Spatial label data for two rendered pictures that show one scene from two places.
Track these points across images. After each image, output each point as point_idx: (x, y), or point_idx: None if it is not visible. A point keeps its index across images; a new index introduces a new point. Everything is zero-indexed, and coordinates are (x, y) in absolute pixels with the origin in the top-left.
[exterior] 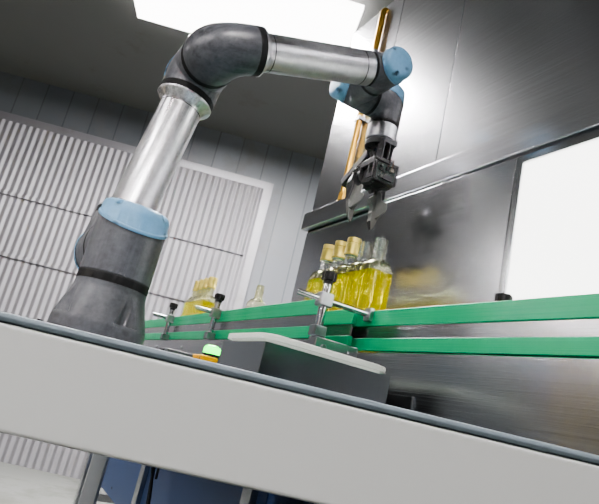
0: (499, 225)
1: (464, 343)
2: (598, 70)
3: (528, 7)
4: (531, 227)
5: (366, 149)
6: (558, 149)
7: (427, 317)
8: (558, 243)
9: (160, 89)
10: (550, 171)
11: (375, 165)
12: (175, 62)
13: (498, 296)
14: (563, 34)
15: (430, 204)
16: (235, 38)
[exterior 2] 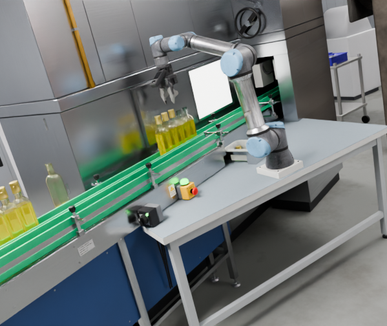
0: (189, 92)
1: (230, 127)
2: None
3: (160, 2)
4: (197, 92)
5: (161, 68)
6: (196, 68)
7: (221, 125)
8: (204, 96)
9: (251, 74)
10: (196, 75)
11: (174, 77)
12: (250, 61)
13: (214, 114)
14: (177, 22)
15: None
16: None
